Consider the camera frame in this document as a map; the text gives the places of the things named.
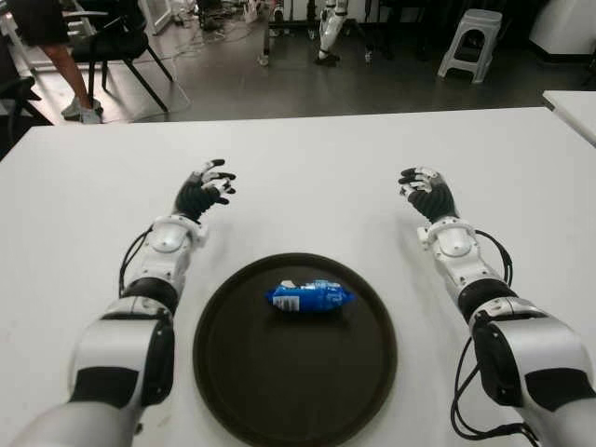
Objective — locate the white neighbouring table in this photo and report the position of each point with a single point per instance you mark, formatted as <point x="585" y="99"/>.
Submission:
<point x="575" y="109"/>

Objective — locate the right robot arm silver black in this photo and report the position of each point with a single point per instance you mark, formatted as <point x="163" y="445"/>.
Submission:
<point x="465" y="261"/>

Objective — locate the white crate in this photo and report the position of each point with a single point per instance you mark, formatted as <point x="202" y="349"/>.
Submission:
<point x="251" y="11"/>

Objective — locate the blue Oreo cookie pack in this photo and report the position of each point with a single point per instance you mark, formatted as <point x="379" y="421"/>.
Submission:
<point x="309" y="298"/>

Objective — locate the standing person black shorts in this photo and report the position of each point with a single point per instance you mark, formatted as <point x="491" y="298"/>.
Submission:
<point x="42" y="23"/>

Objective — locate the white cabinet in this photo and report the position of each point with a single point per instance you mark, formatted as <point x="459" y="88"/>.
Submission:
<point x="568" y="28"/>

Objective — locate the right robot hand black silver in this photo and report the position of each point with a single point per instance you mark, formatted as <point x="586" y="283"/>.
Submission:
<point x="433" y="198"/>

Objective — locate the black wheeled frame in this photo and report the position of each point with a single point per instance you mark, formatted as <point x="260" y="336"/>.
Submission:
<point x="266" y="37"/>

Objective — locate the round dark brown tray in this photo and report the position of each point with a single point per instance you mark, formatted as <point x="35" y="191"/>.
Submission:
<point x="298" y="363"/>

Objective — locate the white humanoid robot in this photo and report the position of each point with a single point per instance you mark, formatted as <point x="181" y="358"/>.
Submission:
<point x="328" y="32"/>

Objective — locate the white framed panel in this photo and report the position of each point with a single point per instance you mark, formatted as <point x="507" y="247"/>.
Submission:
<point x="163" y="23"/>

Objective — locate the black chair at edge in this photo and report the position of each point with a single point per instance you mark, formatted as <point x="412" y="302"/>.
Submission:
<point x="18" y="93"/>

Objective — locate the grey plastic stool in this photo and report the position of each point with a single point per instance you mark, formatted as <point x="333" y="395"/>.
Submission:
<point x="479" y="18"/>

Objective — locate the left robot arm silver black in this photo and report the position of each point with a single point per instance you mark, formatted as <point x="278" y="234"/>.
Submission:
<point x="165" y="239"/>

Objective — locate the left robot hand black silver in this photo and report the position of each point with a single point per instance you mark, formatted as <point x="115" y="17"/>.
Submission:
<point x="193" y="195"/>

